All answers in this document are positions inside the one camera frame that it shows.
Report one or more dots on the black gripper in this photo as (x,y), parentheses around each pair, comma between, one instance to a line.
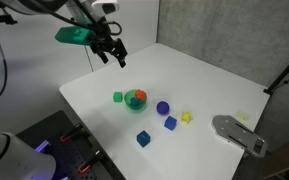
(107,43)

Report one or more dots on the orange toy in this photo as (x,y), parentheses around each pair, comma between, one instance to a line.
(140,94)

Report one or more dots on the yellow star toy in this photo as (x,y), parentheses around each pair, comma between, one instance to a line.
(186,117)

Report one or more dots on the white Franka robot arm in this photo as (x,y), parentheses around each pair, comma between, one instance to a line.
(17,156)

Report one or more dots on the teal toy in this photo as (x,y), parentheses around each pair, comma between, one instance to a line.
(135,102)

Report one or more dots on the green translucent bowl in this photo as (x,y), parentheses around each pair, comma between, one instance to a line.
(134,107)

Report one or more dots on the green cube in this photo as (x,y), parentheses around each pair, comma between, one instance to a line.
(118,97)

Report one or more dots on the purple ball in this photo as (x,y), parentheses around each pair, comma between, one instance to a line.
(163,108)

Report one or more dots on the dark blue cube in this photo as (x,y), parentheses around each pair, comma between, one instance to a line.
(144,138)

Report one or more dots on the black breadboard base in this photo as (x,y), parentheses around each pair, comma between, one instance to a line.
(50,128)

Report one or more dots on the black tripod pole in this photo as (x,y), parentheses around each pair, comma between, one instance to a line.
(285,71)

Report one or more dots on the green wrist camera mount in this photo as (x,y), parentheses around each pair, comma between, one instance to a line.
(72,35)

